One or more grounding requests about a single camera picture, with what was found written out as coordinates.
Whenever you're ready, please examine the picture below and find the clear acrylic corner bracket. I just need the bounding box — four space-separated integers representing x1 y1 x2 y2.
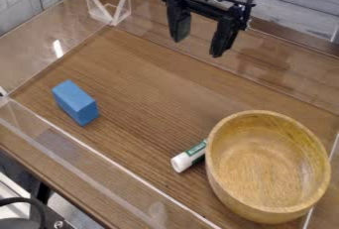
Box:
86 0 131 27

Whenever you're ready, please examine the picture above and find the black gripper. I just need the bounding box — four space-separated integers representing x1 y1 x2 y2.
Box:
163 0 255 57

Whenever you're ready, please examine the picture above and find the green and white marker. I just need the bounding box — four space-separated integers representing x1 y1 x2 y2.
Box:
171 140 207 173

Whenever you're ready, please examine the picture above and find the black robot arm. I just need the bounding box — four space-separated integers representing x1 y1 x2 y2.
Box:
163 0 255 57

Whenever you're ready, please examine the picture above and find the black cable loop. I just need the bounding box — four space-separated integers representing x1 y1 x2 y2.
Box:
0 196 49 229

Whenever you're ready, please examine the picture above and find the blue rectangular block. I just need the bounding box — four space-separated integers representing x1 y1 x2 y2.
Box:
53 80 99 126

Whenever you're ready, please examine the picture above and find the brown wooden bowl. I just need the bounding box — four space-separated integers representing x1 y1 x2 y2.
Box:
206 110 332 224

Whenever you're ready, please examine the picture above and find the clear acrylic front barrier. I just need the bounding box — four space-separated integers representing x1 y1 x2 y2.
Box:
0 97 222 229

